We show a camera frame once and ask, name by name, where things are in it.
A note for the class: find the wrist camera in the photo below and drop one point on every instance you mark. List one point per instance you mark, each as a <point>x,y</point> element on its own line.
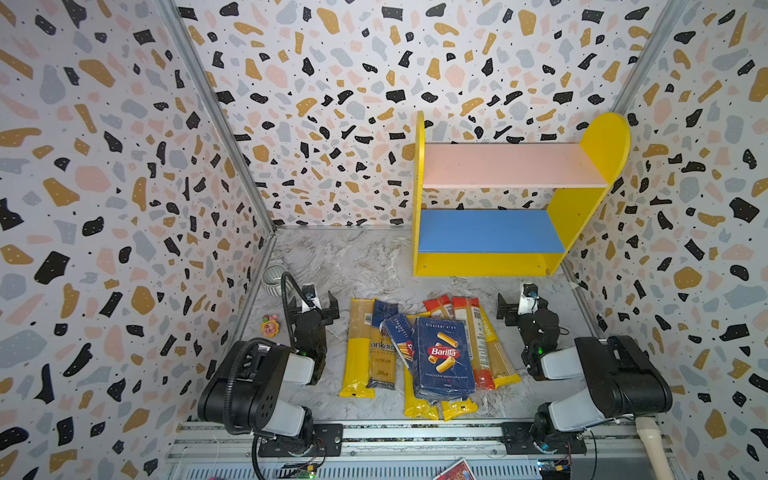
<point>529,297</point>
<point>310,299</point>

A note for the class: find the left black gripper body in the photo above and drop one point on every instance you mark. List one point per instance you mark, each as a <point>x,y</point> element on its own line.
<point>309,318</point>

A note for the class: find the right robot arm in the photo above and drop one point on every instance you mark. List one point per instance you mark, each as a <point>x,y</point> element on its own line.
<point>620,380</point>

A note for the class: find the white ribbed ceramic cup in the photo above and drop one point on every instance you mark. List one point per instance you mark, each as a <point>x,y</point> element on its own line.
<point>272,280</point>

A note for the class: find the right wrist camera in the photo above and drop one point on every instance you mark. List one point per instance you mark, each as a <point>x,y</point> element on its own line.
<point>529,297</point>

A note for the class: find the blue Barilla spaghetti box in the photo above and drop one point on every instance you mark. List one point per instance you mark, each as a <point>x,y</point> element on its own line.
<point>399,329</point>

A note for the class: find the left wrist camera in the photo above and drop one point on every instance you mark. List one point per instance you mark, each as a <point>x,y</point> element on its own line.
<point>310,299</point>

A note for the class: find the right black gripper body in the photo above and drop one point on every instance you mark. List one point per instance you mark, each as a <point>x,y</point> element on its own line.
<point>522,315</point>

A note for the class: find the dark blue Ankara spaghetti bag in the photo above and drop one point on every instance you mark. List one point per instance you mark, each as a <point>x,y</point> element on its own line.
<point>382,370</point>

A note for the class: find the blue Barilla rigatoni box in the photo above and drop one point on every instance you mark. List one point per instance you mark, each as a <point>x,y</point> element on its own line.
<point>442,367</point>

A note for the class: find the yellow shelf unit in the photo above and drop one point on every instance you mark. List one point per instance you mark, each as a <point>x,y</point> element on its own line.
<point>606,142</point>

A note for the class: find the red printed card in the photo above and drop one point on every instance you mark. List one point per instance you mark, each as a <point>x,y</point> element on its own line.
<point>459,470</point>

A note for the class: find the red spaghetti bag with barcode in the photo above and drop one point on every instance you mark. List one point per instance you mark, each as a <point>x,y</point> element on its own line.
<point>440,307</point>

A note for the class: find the yellow pastatime spaghetti bag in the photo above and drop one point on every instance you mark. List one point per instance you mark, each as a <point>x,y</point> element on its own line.
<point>456,408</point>
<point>502,370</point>

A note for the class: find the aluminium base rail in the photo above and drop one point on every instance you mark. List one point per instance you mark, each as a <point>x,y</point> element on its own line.
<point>410,449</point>

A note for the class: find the beige recorder flute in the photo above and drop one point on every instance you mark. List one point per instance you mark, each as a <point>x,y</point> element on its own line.
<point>651,436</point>

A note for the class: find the small pink yellow toy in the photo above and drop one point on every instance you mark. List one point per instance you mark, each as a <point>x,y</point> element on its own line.
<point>270,326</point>

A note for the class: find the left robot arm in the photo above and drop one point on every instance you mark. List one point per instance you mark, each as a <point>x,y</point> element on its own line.
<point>243,395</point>

